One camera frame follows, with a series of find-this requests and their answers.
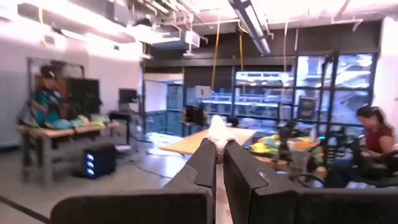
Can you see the long ceiling light fixture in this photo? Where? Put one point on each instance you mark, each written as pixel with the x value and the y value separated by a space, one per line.
pixel 252 25

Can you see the wooden workbench table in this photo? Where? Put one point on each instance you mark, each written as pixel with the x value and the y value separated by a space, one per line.
pixel 62 132
pixel 192 143

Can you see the black panel board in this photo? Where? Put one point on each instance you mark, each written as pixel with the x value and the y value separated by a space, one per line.
pixel 82 96

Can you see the person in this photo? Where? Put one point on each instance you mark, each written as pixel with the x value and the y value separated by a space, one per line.
pixel 377 137
pixel 46 99

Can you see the black monitor desk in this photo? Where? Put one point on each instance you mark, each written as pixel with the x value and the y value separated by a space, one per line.
pixel 119 116

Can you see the black computer with blue lights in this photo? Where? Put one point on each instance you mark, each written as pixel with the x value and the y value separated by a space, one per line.
pixel 99 161

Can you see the black metal stand frame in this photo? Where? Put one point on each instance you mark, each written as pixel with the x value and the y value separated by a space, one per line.
pixel 332 93

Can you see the black monitor screen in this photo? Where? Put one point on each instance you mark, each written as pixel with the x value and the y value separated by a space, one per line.
pixel 127 96

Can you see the pile of coloured cloths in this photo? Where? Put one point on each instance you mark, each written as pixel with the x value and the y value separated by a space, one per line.
pixel 81 121
pixel 267 146

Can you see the white red-checked towel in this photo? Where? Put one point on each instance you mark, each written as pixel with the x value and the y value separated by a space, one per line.
pixel 219 133

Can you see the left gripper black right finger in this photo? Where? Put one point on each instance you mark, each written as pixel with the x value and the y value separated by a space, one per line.
pixel 248 186

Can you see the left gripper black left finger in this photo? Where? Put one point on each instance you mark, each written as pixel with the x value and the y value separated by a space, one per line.
pixel 199 174

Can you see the ceiling air unit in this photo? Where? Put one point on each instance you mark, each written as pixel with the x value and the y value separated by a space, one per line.
pixel 177 40

